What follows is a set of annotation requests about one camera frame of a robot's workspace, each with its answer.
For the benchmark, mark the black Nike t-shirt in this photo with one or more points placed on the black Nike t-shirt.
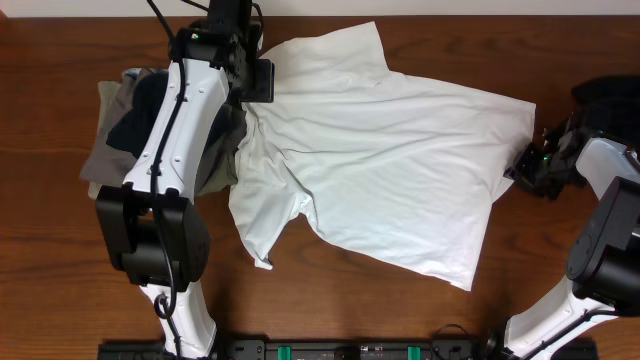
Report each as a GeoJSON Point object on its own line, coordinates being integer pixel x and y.
{"type": "Point", "coordinates": [132, 131]}

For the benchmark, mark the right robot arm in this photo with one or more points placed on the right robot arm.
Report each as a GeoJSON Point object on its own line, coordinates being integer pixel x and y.
{"type": "Point", "coordinates": [601, 282]}

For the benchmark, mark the beige folded garment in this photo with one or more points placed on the beige folded garment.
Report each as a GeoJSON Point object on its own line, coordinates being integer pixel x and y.
{"type": "Point", "coordinates": [108, 166]}

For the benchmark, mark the white t-shirt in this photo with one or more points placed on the white t-shirt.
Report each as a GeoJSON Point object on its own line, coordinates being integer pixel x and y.
{"type": "Point", "coordinates": [399, 168]}

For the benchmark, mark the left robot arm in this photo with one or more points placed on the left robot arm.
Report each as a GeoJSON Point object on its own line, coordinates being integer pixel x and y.
{"type": "Point", "coordinates": [151, 228]}

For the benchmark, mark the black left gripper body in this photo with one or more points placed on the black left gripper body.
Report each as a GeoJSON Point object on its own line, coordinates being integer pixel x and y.
{"type": "Point", "coordinates": [258, 82]}

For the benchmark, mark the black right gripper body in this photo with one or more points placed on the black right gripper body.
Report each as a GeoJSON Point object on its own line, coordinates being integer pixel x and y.
{"type": "Point", "coordinates": [542, 173]}

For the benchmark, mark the grey folded garment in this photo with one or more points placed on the grey folded garment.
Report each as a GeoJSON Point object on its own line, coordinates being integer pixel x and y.
{"type": "Point", "coordinates": [128, 109]}

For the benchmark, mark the black crumpled garment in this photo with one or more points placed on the black crumpled garment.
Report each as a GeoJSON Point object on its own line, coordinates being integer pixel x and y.
{"type": "Point", "coordinates": [608, 100]}

